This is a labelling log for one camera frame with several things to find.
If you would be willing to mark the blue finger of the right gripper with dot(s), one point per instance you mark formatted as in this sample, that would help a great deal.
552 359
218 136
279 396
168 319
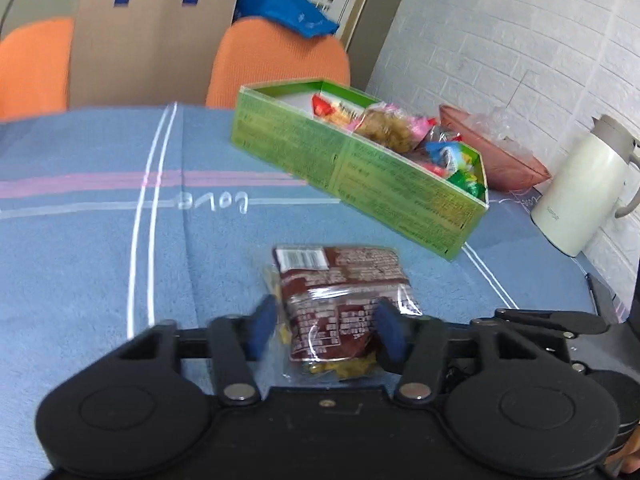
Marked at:
576 322

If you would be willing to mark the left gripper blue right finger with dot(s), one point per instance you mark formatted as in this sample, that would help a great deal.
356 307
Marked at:
420 350

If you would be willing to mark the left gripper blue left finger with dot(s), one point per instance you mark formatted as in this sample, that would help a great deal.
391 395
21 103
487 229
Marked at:
229 344

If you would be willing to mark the brown yellow nut packet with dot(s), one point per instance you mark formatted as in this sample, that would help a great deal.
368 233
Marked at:
328 296

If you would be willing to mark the small green candy packet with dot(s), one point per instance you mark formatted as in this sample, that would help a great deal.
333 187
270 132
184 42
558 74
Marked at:
468 183

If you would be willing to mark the red twist snack bag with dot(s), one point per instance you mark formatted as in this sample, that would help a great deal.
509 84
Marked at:
335 112

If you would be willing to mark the white thermos jug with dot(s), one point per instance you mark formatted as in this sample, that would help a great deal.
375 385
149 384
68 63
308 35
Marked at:
585 190

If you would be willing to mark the pink glass bowl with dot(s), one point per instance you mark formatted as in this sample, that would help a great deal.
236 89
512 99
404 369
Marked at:
504 171

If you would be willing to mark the pink-top clear snack packet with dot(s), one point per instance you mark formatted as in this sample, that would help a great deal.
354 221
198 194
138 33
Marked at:
392 127

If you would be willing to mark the green cardboard box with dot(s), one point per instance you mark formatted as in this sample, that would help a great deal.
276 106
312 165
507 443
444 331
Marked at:
275 122

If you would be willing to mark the right orange chair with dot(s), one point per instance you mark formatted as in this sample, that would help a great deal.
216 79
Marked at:
257 51

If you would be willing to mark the orange chair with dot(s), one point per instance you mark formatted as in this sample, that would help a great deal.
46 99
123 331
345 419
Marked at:
34 69
257 51

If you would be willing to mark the brown paper bag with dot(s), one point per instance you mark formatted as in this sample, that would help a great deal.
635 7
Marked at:
145 52

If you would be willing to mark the blue fabric bag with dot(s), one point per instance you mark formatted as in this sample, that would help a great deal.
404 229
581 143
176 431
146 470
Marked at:
300 16

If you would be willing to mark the left orange chair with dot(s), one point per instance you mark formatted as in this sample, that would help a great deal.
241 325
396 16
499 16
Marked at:
34 69

